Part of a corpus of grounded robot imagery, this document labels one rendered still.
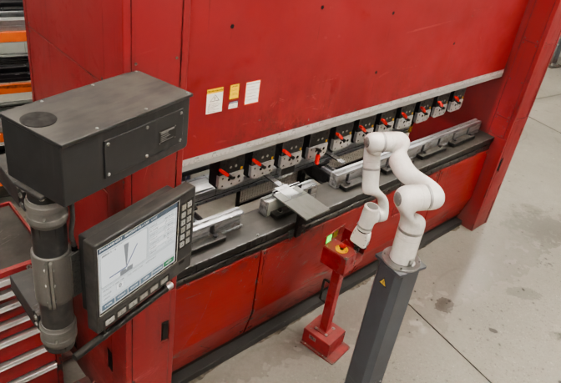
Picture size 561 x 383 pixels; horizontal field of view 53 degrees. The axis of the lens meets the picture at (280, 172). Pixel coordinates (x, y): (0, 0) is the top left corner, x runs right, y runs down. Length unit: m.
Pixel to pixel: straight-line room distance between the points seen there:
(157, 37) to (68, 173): 0.61
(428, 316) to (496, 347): 0.46
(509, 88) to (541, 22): 0.52
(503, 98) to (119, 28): 3.37
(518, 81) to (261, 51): 2.53
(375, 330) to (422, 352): 0.89
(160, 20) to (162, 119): 0.36
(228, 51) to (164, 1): 0.57
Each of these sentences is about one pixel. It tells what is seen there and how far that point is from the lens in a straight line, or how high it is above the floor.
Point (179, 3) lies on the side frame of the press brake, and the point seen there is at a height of 2.16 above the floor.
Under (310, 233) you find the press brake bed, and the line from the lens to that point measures 3.27.
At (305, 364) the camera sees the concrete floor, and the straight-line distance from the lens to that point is 3.55.
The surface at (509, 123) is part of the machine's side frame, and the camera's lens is 4.67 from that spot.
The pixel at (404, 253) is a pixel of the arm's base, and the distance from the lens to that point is 2.71.
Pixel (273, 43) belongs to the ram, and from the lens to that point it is 2.56.
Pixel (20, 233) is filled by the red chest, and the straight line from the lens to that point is 2.81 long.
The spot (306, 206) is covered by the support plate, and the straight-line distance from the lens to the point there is 3.01.
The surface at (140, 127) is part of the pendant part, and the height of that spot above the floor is 1.90.
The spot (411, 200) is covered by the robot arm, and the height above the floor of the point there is 1.39.
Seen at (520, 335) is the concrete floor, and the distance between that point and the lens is 4.29.
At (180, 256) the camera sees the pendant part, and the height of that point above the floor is 1.32.
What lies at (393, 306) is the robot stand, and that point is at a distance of 2.87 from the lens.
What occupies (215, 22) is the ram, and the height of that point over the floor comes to 2.01.
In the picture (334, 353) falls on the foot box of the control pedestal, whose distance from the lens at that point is 3.63.
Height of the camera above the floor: 2.66
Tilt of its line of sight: 31 degrees down
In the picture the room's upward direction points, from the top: 9 degrees clockwise
